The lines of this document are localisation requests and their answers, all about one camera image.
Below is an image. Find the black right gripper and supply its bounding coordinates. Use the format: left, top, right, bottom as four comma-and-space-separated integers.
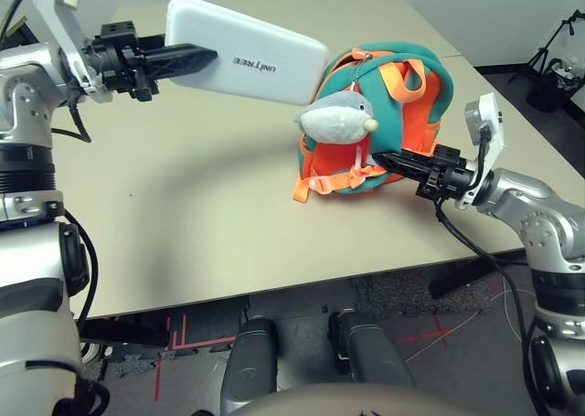
372, 144, 480, 202

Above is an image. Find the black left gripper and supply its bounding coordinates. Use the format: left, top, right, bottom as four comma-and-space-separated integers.
84, 20, 218, 102

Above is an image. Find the teal and orange backpack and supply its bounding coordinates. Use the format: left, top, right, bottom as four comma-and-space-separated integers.
292, 45, 456, 205

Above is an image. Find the white Unitree box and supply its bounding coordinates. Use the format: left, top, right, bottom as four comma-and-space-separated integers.
163, 0, 331, 106

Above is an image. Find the black trash bin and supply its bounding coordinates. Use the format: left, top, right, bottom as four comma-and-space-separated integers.
526, 58, 585, 113

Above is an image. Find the grey right robot leg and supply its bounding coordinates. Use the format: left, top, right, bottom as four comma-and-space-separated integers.
328, 309, 417, 389

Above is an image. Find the grey robot leg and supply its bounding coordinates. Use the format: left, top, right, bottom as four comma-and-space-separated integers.
328, 309, 417, 389
220, 317, 280, 411

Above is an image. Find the black tripod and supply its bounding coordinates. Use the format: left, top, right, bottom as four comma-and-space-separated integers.
509, 9, 585, 83

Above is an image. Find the grey robot torso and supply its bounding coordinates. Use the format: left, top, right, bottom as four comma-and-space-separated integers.
191, 382, 531, 416

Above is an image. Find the grey left robot leg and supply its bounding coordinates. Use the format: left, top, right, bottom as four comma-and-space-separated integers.
220, 317, 280, 411

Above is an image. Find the white caster wheel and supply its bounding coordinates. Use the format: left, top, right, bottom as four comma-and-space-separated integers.
80, 342, 113, 367

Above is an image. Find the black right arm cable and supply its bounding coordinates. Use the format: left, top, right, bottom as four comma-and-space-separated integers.
433, 199, 549, 416

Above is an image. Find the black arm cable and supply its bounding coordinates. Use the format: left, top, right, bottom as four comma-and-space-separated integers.
49, 100, 111, 416
433, 199, 549, 416

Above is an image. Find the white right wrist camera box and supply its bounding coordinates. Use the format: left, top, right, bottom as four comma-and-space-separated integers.
459, 91, 507, 207

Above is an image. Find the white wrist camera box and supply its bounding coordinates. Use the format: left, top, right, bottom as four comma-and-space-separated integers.
459, 91, 507, 207
31, 0, 113, 104

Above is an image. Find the grey shark plush keychain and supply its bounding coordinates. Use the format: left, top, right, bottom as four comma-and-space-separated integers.
292, 91, 380, 144

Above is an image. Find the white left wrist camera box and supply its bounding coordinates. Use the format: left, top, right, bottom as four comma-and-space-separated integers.
31, 0, 113, 104

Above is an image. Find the white floor cable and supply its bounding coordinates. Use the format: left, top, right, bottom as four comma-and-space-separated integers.
406, 278, 527, 365

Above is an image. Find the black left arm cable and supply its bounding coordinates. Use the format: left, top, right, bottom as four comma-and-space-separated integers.
49, 100, 111, 416

